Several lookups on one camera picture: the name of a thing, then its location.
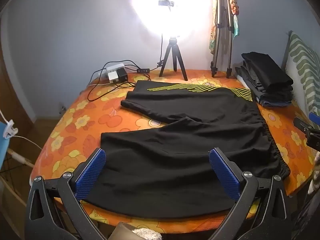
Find white cable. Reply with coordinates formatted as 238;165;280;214
0;109;43;153

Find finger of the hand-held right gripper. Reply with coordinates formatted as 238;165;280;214
294;112;320;137

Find orange floral bedsheet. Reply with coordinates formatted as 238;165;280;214
29;69;318;234

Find wooden stick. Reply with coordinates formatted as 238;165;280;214
7;148;35;168

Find green white patterned cushion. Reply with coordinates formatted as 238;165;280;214
281;31;320;120

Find bright ring light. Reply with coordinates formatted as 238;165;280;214
130;0;213;40

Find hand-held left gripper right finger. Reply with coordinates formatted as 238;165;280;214
209;147;293;240

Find stack of folded jeans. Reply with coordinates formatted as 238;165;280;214
234;61;293;107

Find black folded garment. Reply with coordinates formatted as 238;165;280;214
241;52;293;90

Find blue cloth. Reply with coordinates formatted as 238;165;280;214
0;121;12;170

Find black pants with yellow stripes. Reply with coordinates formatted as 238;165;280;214
100;81;291;219

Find black power cables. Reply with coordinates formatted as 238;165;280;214
87;60;163;102

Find white power strip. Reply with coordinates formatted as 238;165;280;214
106;64;125;83

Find tall silver tripod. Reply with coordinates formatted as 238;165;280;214
210;0;234;78

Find white plastic clip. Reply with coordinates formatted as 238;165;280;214
0;120;19;139

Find colourful floral scarf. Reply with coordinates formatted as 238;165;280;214
209;0;241;55

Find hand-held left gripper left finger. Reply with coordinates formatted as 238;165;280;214
24;147;108;240

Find small black tripod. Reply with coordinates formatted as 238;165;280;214
159;36;188;81

